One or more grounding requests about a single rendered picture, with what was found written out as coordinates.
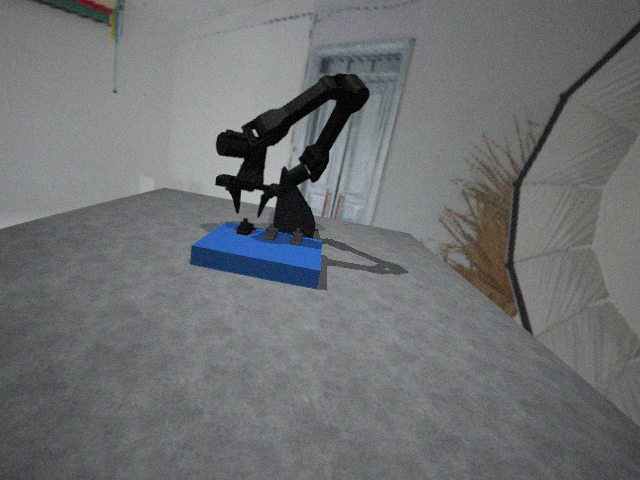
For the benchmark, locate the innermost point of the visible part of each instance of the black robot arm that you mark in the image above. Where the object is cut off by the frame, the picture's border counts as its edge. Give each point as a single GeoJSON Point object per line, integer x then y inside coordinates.
{"type": "Point", "coordinates": [273, 125]}

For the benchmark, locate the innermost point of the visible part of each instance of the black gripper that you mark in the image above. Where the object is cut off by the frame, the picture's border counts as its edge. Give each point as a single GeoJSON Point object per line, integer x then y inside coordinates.
{"type": "Point", "coordinates": [269, 191]}

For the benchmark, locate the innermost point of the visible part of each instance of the blue flat square slab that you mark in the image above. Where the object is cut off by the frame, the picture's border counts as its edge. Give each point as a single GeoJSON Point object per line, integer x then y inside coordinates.
{"type": "Point", "coordinates": [263, 253]}

